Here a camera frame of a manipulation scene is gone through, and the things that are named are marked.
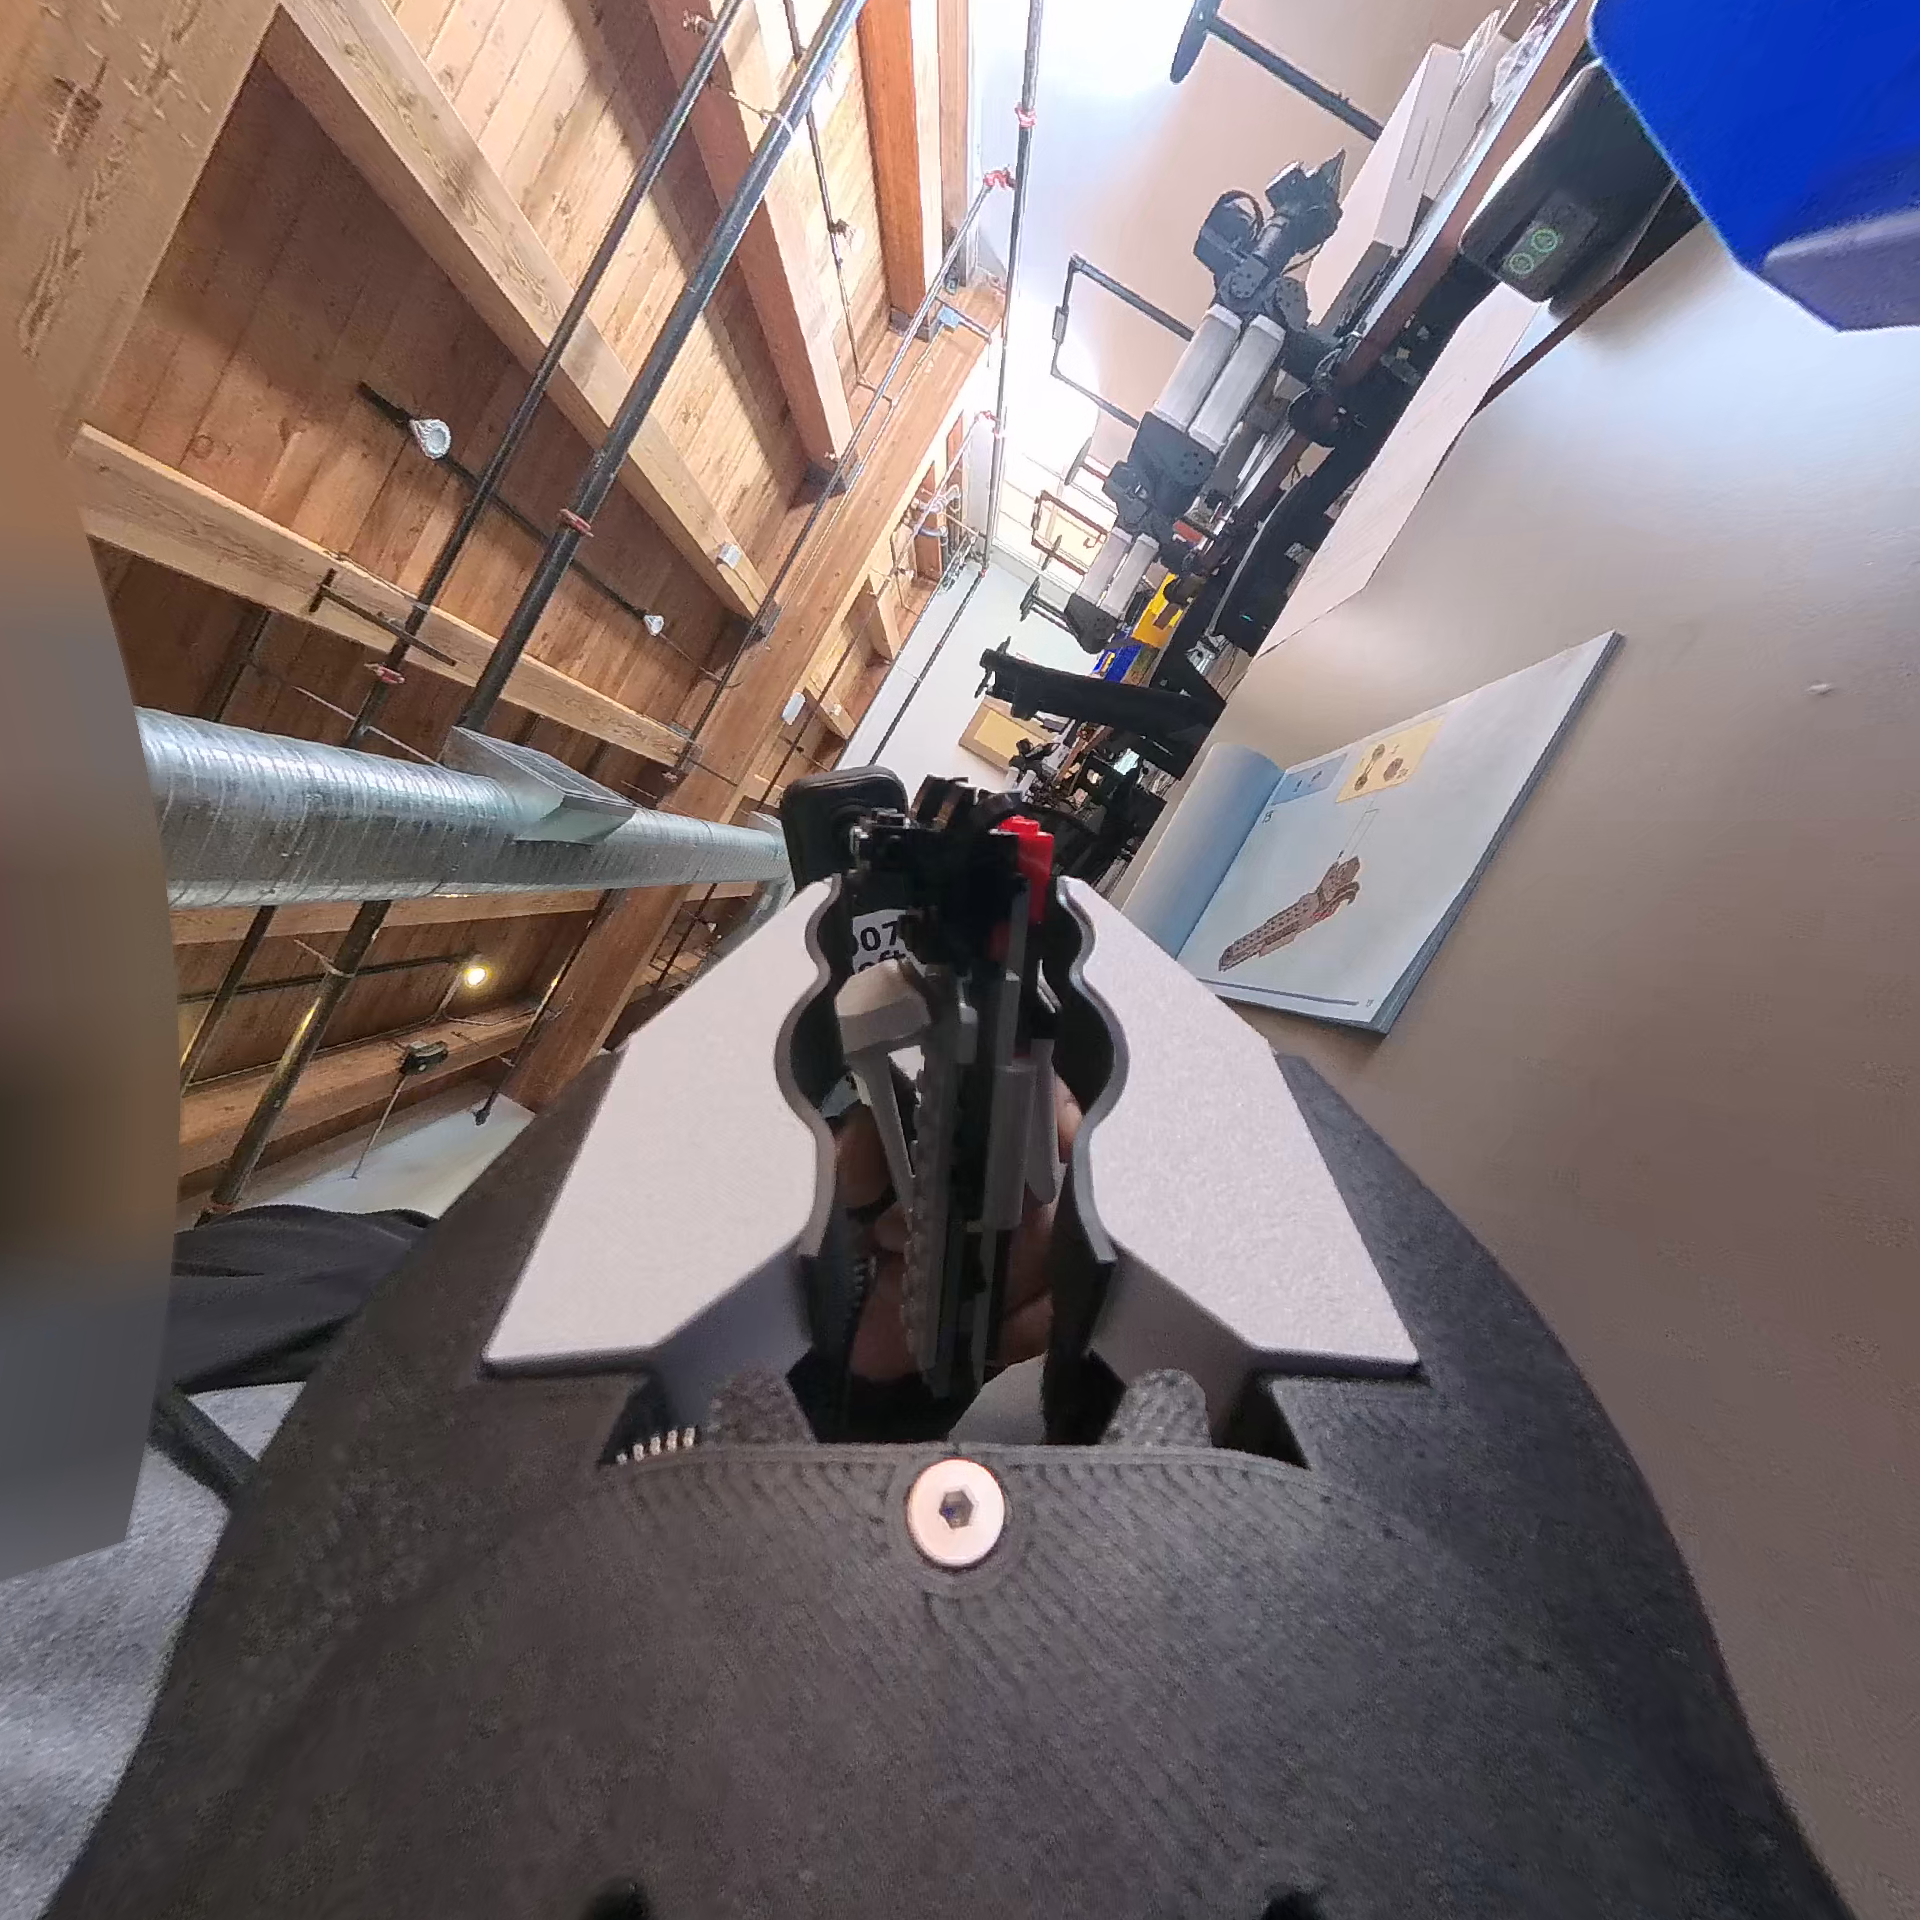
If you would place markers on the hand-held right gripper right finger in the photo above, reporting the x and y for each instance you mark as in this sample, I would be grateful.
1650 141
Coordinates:
1244 1186

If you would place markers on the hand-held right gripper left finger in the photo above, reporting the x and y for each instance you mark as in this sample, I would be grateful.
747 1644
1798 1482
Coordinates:
675 1186

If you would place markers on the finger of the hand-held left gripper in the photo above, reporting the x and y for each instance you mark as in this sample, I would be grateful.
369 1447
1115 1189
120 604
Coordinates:
887 1012

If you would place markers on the grey black toy brick model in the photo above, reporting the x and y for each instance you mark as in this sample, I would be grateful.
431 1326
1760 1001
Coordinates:
968 1142

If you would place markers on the black white robot arm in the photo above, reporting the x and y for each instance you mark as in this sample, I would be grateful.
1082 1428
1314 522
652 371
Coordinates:
1216 378
1118 565

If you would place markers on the grey desk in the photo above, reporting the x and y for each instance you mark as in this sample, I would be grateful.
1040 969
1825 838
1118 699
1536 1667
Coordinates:
1650 1198

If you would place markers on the black desk control panel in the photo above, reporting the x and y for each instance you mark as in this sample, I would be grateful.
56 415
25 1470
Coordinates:
1560 194

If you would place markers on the person's left hand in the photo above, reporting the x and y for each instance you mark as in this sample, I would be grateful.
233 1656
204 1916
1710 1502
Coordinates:
1035 1290

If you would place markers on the black table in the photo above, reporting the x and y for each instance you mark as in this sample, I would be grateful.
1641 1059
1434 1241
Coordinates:
1111 696

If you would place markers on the yellow plastic bin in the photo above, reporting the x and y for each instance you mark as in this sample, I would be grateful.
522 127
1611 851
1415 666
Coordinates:
1154 621

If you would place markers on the open instruction booklet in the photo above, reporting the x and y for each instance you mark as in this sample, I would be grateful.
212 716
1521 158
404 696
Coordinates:
1425 840

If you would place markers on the black metal ceiling pipe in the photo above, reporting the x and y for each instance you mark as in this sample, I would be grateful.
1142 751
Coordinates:
661 366

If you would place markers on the white paper sheet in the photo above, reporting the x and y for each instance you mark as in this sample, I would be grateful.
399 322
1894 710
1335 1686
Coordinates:
1412 465

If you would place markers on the blue plastic storage bin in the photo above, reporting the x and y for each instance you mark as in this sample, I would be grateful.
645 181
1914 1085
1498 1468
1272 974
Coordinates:
1770 136

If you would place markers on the silver ventilation duct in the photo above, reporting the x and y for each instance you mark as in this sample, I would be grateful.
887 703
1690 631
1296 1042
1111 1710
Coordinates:
302 817

